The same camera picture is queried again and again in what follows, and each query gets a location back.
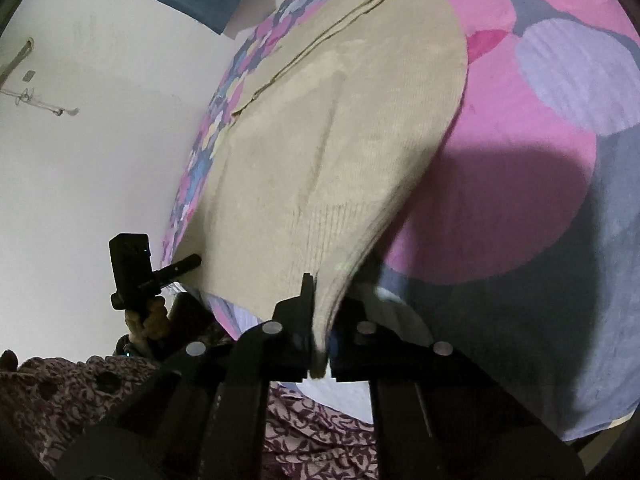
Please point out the colourful dotted grey bedspread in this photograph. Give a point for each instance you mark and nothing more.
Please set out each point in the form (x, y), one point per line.
(520, 245)

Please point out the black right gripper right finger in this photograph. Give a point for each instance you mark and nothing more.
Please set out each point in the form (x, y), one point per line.
(437, 414)

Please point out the beige knit sweater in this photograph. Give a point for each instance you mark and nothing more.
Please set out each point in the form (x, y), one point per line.
(331, 133)

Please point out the maroon patterned garment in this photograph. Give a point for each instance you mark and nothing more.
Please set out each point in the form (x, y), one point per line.
(47, 404)

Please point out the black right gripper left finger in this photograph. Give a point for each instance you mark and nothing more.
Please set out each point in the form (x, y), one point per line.
(285, 344)

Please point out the person's left hand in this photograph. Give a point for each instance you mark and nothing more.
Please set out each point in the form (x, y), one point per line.
(154, 327)

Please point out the wall hook with wire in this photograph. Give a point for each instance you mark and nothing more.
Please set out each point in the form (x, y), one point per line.
(28, 95)

